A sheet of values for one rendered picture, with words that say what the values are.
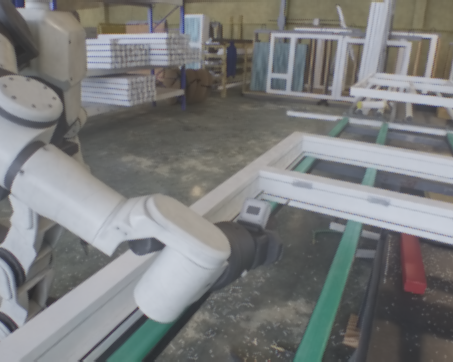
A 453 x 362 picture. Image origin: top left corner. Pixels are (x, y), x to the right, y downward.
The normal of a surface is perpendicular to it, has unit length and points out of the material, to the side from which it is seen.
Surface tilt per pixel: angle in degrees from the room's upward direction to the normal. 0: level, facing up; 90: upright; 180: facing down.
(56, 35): 91
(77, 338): 90
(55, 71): 91
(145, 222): 86
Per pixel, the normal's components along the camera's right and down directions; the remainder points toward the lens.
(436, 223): -0.48, 0.33
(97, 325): 0.88, 0.20
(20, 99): 0.57, -0.71
